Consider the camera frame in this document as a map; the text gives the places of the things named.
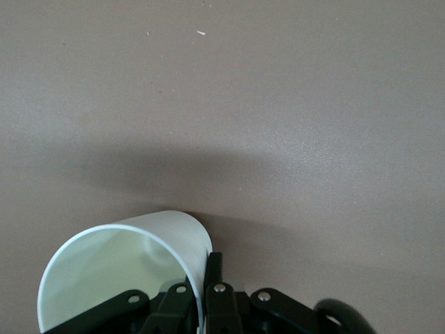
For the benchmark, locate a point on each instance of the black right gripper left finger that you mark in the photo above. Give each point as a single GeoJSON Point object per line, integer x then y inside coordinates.
{"type": "Point", "coordinates": [167, 313]}

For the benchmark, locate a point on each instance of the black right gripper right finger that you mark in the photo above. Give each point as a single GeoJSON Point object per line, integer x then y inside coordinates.
{"type": "Point", "coordinates": [222, 313]}

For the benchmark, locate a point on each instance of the white plastic cup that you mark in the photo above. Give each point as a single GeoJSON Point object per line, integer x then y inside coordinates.
{"type": "Point", "coordinates": [104, 261]}

